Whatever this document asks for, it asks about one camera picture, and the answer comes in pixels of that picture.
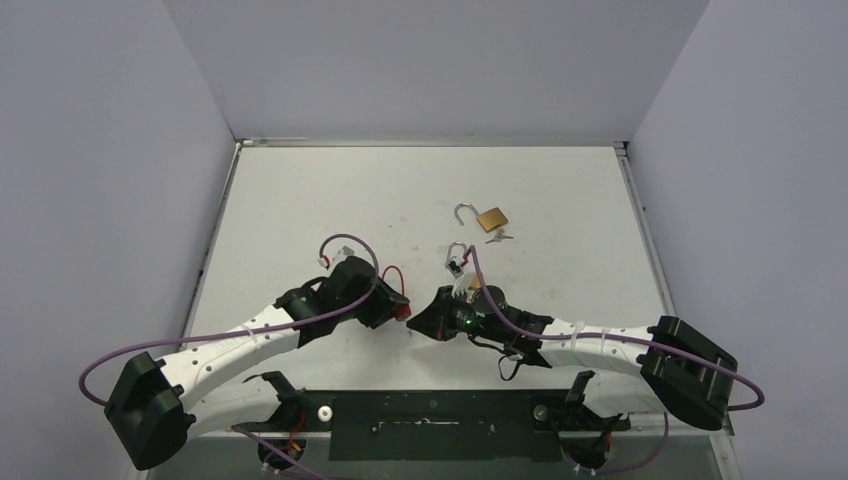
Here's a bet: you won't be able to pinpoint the red cable padlock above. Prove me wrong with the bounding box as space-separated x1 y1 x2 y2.
381 264 412 322

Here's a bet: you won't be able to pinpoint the silver keys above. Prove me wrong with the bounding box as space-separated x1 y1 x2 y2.
486 228 513 244

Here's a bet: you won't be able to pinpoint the large brass padlock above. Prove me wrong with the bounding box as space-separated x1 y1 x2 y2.
453 202 509 233

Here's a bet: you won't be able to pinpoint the long-shackle brass padlock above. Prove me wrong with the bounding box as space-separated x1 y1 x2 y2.
445 242 476 277

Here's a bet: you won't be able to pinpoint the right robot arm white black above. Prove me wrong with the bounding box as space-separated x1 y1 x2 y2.
407 286 738 431

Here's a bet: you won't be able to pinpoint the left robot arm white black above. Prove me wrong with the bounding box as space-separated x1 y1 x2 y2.
104 256 411 470

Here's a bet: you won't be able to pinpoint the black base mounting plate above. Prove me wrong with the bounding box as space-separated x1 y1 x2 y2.
244 373 631 462

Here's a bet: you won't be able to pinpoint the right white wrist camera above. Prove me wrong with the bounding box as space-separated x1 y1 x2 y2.
447 257 480 301

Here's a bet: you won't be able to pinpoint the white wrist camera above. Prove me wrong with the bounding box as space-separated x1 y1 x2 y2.
318 246 355 269
447 257 480 301

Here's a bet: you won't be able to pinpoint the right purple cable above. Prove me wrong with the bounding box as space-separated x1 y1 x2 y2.
466 246 766 412

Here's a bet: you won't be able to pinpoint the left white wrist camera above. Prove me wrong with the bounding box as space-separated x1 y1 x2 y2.
318 246 355 269

